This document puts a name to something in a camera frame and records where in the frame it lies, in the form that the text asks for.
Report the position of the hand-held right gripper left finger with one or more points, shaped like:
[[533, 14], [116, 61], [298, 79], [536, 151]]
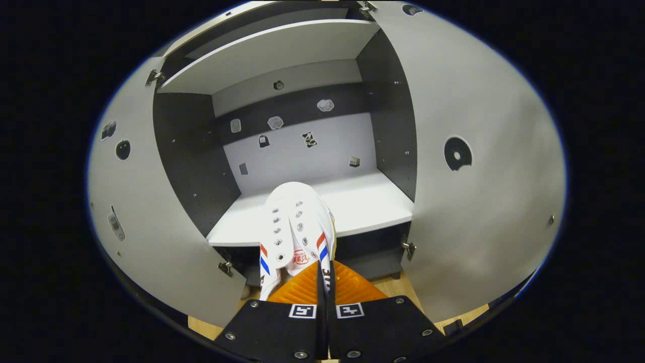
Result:
[[272, 327]]

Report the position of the white canvas shoe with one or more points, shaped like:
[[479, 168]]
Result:
[[295, 212]]

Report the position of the white and grey shoe cabinet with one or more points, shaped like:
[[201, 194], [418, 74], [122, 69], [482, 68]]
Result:
[[352, 201]]

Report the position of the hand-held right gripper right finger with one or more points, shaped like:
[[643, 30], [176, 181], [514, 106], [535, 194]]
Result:
[[383, 327]]

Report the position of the white cabinet door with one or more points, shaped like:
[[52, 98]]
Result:
[[478, 227], [151, 227]]

